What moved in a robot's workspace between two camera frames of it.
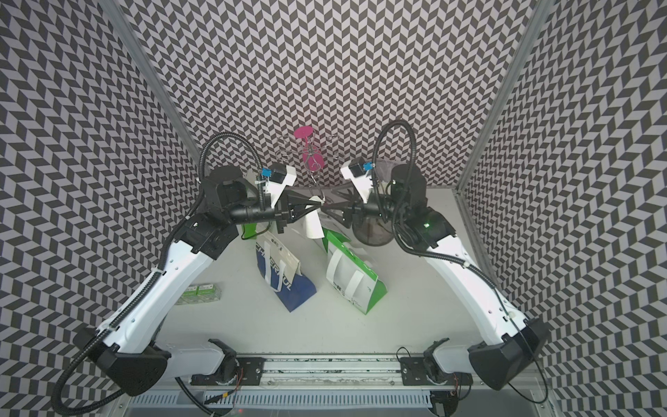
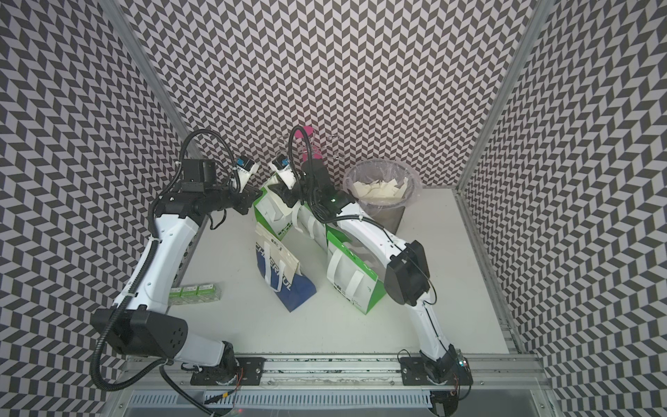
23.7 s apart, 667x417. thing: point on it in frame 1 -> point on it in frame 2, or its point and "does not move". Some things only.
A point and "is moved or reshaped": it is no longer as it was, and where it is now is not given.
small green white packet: [199, 294] does not move
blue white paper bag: [280, 268] does not move
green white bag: [250, 230] is moved or reshaped
